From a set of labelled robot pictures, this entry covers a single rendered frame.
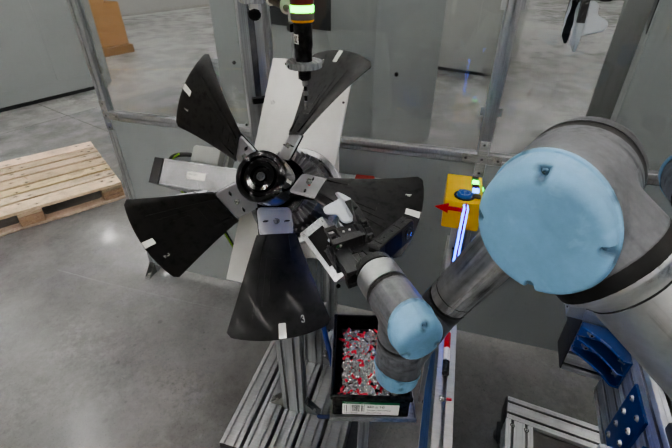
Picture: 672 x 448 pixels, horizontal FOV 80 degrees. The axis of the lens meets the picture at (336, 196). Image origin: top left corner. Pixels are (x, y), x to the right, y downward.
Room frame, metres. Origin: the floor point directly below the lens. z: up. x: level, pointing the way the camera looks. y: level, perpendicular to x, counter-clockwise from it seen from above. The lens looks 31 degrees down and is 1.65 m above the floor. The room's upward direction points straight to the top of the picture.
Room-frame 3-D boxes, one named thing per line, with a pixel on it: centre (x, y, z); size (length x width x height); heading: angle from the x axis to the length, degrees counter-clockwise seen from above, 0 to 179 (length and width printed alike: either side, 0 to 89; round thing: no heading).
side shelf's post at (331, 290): (1.36, 0.02, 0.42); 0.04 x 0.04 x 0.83; 74
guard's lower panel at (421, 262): (1.49, -0.14, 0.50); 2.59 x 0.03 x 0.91; 74
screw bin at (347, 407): (0.58, -0.08, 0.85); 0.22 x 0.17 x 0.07; 178
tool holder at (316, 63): (0.81, 0.07, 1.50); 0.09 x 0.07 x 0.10; 19
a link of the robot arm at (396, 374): (0.44, -0.11, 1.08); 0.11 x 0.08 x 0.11; 139
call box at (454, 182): (0.98, -0.37, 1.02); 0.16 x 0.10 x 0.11; 164
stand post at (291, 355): (0.94, 0.16, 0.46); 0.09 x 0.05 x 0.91; 74
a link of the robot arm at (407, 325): (0.42, -0.10, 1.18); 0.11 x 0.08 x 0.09; 21
